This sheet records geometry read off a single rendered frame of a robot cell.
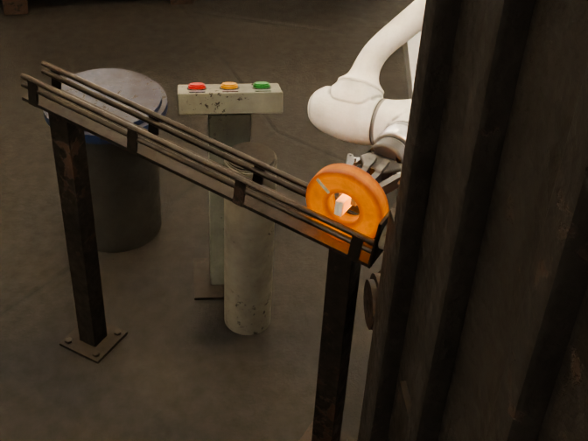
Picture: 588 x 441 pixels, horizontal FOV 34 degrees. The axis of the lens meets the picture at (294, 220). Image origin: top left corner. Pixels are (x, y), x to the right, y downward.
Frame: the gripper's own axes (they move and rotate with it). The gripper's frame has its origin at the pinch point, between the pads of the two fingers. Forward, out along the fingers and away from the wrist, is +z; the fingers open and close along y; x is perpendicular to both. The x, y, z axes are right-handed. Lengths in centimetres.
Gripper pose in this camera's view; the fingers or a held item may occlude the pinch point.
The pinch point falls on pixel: (346, 199)
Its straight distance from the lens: 170.9
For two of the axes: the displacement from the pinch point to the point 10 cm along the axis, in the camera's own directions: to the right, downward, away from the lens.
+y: -8.7, -3.4, 3.5
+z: -4.8, 4.6, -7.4
